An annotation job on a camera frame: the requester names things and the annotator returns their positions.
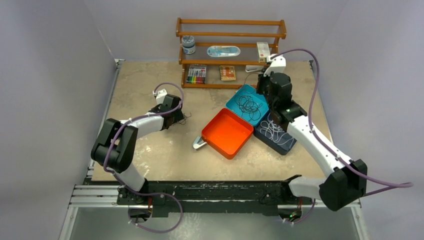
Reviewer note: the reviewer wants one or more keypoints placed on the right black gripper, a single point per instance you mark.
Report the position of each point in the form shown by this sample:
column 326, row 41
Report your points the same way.
column 261, row 79

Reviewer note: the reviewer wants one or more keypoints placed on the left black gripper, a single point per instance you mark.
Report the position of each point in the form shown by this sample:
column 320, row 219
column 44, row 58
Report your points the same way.
column 178, row 116

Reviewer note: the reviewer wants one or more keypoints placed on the light blue tray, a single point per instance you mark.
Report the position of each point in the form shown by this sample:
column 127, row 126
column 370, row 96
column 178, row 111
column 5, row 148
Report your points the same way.
column 248, row 105

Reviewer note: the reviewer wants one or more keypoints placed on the orange tray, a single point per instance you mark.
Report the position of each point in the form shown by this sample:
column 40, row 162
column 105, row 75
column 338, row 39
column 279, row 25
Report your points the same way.
column 227, row 133

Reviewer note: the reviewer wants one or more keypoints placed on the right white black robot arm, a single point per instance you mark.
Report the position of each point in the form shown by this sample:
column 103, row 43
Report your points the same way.
column 344, row 179

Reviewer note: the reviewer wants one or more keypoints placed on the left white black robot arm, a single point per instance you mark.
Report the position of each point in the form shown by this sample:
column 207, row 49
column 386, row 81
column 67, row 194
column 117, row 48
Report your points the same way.
column 115, row 145

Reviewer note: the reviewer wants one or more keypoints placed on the white red small box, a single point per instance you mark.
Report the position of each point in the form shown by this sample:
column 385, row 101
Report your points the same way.
column 263, row 51

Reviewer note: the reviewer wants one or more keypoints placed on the orange snack packet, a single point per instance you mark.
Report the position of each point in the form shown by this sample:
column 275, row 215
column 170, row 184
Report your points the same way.
column 227, row 73

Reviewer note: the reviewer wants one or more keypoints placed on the marker pen pack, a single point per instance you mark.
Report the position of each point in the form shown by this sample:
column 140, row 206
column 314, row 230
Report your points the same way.
column 196, row 74

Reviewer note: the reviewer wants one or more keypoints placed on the dark blue tray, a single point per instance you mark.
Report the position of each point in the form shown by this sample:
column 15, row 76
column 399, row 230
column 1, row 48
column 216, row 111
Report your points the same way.
column 274, row 136

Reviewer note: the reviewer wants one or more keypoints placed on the blue oval blister pack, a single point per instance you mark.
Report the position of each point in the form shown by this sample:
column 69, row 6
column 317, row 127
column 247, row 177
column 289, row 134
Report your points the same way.
column 218, row 51

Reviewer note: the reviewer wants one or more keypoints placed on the wooden shelf rack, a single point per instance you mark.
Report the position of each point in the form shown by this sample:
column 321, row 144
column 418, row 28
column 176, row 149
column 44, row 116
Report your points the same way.
column 207, row 44

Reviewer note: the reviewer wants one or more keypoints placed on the white blue jar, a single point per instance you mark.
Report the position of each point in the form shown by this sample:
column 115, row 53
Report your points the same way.
column 188, row 44

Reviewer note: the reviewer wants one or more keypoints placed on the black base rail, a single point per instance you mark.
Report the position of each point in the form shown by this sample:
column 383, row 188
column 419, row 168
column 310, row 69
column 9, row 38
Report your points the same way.
column 164, row 197

